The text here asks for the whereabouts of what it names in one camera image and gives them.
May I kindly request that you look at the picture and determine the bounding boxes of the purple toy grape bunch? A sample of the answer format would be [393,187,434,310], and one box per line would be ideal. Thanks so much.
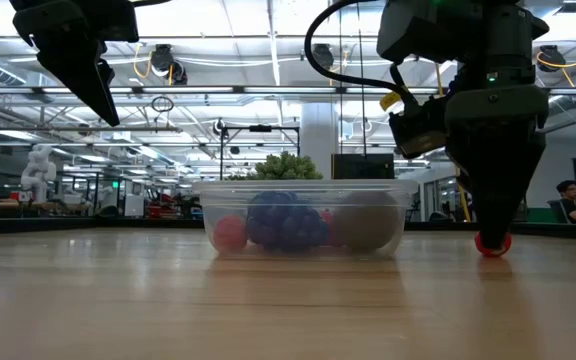
[245,190,330,253]

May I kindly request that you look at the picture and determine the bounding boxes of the long ceiling light strip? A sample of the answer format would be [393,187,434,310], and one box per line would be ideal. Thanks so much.
[110,85,237,95]

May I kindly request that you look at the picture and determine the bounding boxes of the clear plastic tupperware container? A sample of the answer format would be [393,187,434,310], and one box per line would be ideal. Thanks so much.
[191,178,421,259]

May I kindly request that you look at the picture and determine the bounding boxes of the dark office chair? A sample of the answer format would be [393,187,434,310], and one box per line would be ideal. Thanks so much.
[546,199,569,225]

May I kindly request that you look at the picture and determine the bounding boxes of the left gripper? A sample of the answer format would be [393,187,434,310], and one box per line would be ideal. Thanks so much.
[10,0,121,128]

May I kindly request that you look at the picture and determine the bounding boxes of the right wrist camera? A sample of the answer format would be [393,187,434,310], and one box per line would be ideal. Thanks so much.
[387,94,450,160]

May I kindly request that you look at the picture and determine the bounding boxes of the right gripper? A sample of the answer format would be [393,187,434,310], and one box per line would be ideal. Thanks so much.
[445,64,550,249]

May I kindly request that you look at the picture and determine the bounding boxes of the thin black hanging cable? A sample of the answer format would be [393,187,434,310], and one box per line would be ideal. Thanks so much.
[356,29,368,156]
[338,9,344,156]

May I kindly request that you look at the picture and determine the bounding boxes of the yellow cable tag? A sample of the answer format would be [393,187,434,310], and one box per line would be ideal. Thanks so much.
[379,91,403,112]

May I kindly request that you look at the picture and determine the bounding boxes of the pink toy ball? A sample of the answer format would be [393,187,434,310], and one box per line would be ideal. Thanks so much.
[212,214,249,254]

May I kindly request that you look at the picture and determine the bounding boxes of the hanging black cable loop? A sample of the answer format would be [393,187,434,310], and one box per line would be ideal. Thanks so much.
[150,94,175,132]

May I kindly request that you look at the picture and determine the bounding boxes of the black stand frame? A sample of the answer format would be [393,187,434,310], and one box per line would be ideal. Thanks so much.
[217,123,302,180]

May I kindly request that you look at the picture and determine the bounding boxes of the green spiky succulent plant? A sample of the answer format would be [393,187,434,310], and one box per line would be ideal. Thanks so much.
[252,151,325,182]

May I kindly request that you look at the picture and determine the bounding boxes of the white building column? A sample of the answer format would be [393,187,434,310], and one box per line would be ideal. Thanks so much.
[300,102,339,180]

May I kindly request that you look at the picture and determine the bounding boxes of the brown toy kiwi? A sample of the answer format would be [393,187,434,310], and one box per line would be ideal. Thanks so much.
[335,190,402,253]

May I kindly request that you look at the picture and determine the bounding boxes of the black mesh computer case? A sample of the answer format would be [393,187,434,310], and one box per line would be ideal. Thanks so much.
[331,152,396,180]

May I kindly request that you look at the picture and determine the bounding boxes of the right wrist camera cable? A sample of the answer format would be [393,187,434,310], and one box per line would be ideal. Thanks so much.
[303,0,419,109]

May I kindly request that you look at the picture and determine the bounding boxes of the red toy cherry tomato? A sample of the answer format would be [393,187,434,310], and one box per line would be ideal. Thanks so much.
[473,230,513,259]

